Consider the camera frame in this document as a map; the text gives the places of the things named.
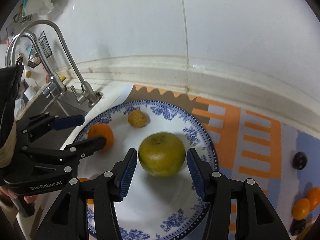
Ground oval orange kumquat fruit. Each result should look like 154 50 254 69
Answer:
78 178 90 182

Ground blue white patterned plate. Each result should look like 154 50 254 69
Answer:
75 100 219 239

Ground dark plum near oranges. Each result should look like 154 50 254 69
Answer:
290 219 306 236

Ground large chrome kitchen faucet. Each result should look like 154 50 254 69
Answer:
21 30 67 95

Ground person left hand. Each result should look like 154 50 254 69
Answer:
0 184 38 205

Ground small orange front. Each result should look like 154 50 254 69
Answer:
292 198 310 220

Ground small yellow-brown fruit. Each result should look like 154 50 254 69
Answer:
128 110 147 128

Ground thin chrome water tap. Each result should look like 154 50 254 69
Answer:
5 20 101 107

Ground small orange back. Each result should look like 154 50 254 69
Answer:
306 187 320 211

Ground black wire wall basket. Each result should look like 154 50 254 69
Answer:
27 31 53 68

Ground small orange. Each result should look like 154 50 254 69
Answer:
292 198 310 220
306 187 320 211

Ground stainless steel sink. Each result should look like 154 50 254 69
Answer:
17 91 91 150

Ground round orange tangerine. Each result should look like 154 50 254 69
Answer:
87 123 114 152

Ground colourful patterned table mat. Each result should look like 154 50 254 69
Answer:
117 85 319 239

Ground green apple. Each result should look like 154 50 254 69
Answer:
138 132 186 177

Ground dark plum far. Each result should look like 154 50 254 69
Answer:
292 152 308 170

